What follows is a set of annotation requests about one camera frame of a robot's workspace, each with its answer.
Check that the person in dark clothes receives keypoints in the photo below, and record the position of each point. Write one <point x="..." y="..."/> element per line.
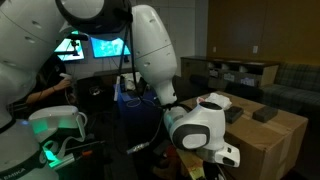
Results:
<point x="50" y="78"/>

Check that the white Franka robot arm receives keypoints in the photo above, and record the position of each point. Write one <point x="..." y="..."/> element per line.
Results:
<point x="153" y="50"/>

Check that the dark wooden bench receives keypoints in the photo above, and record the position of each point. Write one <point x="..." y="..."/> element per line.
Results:
<point x="103" y="75"/>

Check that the white VR controller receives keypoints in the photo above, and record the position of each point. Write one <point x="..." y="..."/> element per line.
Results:
<point x="66" y="76"/>

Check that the white wall outlet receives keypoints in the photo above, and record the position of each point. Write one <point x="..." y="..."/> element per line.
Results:
<point x="255" y="49"/>
<point x="214" y="49"/>

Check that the white VR headset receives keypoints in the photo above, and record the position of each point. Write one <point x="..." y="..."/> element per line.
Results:
<point x="56" y="116"/>

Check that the wooden shelf cabinet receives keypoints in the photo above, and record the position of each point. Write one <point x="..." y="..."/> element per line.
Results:
<point x="233" y="64"/>

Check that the dark bin white label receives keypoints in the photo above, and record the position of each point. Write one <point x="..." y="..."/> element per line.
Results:
<point x="229" y="76"/>
<point x="214" y="73"/>
<point x="247" y="81"/>

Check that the large cardboard box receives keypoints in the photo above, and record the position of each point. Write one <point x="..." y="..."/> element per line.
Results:
<point x="266" y="150"/>

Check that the blue table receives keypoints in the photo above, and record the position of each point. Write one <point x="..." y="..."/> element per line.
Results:
<point x="140" y="116"/>

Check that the plaid sofa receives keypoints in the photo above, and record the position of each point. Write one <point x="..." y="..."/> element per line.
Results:
<point x="293" y="90"/>

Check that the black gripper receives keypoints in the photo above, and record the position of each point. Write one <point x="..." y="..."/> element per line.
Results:
<point x="215" y="172"/>

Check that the open dark laptop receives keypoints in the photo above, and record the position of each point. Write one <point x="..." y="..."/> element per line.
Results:
<point x="128" y="96"/>

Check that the small monitor screen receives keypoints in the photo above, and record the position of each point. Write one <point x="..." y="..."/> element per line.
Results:
<point x="65" y="51"/>

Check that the aluminium profile bar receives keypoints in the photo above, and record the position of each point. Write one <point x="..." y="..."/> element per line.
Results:
<point x="63" y="161"/>

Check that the large wall display screen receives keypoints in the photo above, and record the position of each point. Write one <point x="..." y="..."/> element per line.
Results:
<point x="106" y="46"/>

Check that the black camera on tripod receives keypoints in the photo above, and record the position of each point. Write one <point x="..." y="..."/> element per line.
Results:
<point x="76" y="37"/>

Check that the small white pink roll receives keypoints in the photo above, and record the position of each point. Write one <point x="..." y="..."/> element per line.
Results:
<point x="200" y="101"/>

